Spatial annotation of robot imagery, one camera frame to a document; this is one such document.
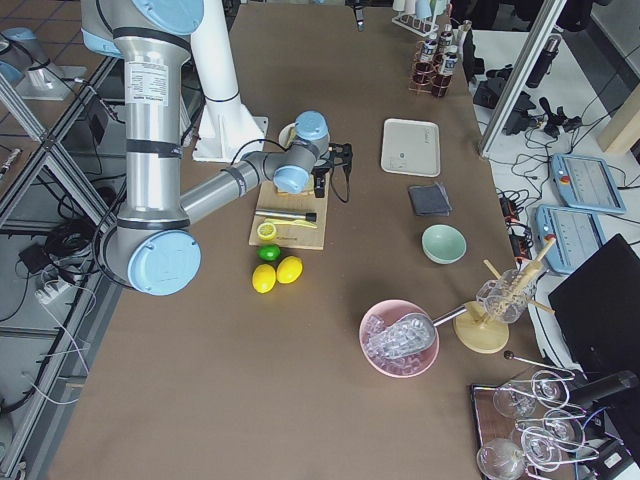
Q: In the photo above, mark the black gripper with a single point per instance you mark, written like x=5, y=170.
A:
x=319, y=183
x=358, y=13

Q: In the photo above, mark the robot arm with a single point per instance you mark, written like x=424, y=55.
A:
x=150, y=246

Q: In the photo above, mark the cream rabbit tray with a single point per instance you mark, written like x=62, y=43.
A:
x=411, y=147

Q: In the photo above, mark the tray of wine glasses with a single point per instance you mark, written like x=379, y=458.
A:
x=527, y=427

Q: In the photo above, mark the steel muddler black tip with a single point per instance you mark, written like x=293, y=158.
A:
x=290, y=215

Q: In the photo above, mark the white round plate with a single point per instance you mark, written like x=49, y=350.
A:
x=287, y=135

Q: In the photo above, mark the wooden cutting board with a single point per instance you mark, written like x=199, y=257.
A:
x=290, y=233

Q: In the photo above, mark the yellow plastic knife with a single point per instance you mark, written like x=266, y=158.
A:
x=293, y=222

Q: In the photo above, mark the half cut lemon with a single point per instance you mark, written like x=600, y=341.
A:
x=266, y=231

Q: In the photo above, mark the tea bottle upper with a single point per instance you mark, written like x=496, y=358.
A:
x=427, y=54

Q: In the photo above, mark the tea bottle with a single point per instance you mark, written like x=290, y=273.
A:
x=427, y=54
x=445, y=72
x=445, y=39

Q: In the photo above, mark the tea bottle lower right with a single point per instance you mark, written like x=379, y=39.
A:
x=445, y=39

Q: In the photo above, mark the green lime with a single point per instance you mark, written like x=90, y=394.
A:
x=269, y=252

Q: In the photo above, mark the yellow lemon upper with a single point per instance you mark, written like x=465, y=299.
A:
x=289, y=270

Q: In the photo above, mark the yellow lemon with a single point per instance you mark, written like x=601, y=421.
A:
x=289, y=270
x=264, y=278

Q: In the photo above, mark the tea bottle lower left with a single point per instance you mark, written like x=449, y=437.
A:
x=445, y=72

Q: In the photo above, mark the grey folded cloth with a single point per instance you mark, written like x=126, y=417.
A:
x=431, y=200

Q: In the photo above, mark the yellow lemon lower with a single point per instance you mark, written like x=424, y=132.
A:
x=264, y=278

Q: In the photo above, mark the green ceramic bowl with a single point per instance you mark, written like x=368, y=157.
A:
x=443, y=244

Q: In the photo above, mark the pink bowl with ice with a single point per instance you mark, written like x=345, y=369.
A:
x=377, y=319

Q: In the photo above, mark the metal ice scoop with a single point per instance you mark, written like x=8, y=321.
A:
x=412, y=334

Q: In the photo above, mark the wooden mug tree stand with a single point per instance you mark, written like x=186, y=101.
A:
x=477, y=330

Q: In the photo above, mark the glass mug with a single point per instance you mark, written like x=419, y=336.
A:
x=505, y=299

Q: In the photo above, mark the blue teach pendant near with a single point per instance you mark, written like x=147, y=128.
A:
x=578, y=236

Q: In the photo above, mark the blue teach pendant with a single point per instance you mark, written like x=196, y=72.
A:
x=586, y=182
x=578, y=236

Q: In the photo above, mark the blue teach pendant far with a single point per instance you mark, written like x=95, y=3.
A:
x=586, y=182

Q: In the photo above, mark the black laptop monitor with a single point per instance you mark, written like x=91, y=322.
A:
x=597, y=309

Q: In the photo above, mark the white wire cup rack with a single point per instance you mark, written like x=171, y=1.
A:
x=419, y=16

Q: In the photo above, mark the copper wire bottle rack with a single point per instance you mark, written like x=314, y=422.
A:
x=422, y=83

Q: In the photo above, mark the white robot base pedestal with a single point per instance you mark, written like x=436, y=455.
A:
x=227, y=129

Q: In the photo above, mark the aluminium frame post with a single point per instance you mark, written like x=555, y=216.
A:
x=540, y=31

